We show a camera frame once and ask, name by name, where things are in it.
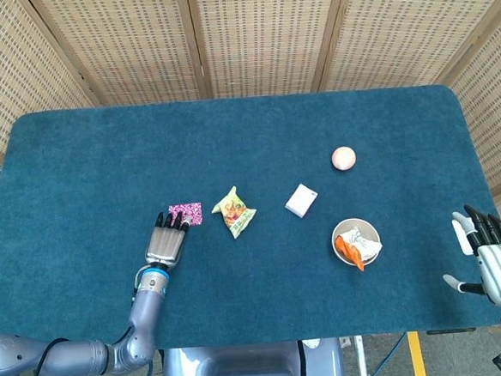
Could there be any green yellow snack bag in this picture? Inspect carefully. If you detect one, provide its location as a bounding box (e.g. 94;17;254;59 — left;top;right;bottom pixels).
209;185;259;241

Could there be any grey robot torso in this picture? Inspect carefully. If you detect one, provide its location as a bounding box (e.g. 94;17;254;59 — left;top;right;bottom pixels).
157;336;346;376

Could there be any orange crumpled wrapper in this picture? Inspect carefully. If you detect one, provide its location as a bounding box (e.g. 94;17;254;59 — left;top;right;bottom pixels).
334;233;365;273

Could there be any blue cable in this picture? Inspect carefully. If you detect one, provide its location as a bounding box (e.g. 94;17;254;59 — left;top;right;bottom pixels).
136;349;168;376
363;331;413;376

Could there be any blue carpet table cover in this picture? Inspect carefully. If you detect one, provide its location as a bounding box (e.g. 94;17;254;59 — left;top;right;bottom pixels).
0;79;501;362

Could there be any woven bamboo screen panel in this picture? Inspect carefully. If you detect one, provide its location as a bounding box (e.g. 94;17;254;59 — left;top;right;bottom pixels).
434;15;501;252
305;0;501;94
0;0;103;166
185;0;354;101
28;0;211;112

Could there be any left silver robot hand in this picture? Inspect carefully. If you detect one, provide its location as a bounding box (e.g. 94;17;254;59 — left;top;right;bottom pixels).
142;209;196;270

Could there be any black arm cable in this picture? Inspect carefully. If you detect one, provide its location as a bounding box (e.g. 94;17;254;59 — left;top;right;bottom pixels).
18;336;74;376

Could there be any white napkin stack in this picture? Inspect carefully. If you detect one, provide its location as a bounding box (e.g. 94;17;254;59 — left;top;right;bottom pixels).
283;181;321;220

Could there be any beige round onion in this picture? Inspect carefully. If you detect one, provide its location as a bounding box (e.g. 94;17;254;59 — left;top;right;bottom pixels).
329;144;358;173

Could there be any beige bowl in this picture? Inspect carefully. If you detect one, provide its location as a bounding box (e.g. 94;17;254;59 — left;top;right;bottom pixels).
330;216;384;269

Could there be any orange snack packet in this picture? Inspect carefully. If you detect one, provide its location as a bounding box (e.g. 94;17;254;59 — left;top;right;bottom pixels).
341;224;384;263

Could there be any white table leg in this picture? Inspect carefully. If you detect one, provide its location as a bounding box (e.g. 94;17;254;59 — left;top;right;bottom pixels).
353;335;371;376

